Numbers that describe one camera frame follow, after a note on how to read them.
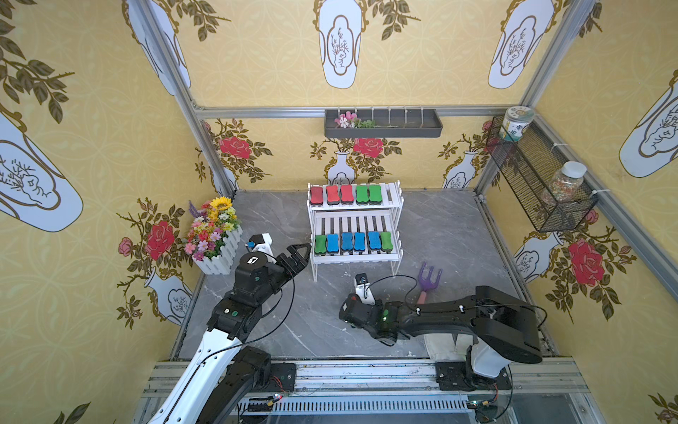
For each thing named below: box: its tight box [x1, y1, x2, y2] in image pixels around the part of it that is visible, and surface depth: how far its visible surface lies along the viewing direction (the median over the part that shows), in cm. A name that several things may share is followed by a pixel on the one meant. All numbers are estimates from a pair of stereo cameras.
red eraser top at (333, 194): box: [325, 184, 340, 205], surface depth 83 cm
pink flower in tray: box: [333, 110, 377, 129], surface depth 89 cm
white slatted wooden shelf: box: [307, 179, 405, 282], surface depth 87 cm
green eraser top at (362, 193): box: [355, 184, 370, 204], surface depth 83 cm
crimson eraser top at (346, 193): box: [339, 183, 355, 205], surface depth 85 cm
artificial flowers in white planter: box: [183, 196, 243, 275], surface depth 91 cm
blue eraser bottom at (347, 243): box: [340, 231, 355, 252], surface depth 90 cm
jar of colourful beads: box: [548, 160, 588, 204], surface depth 66 cm
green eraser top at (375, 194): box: [368, 184, 383, 206], surface depth 82 cm
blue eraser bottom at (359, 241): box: [353, 231, 367, 251], surface depth 91 cm
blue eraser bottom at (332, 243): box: [326, 233, 339, 254], surface depth 88 cm
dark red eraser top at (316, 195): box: [309, 185, 324, 205], surface depth 83 cm
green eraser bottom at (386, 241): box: [379, 231, 394, 252], surface depth 88 cm
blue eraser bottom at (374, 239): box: [368, 230, 383, 250], surface depth 89 cm
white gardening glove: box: [423, 333, 475, 363], surface depth 80 cm
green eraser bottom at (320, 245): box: [314, 234, 328, 257], surface depth 87 cm
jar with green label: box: [499, 106, 535, 143], surface depth 87 cm
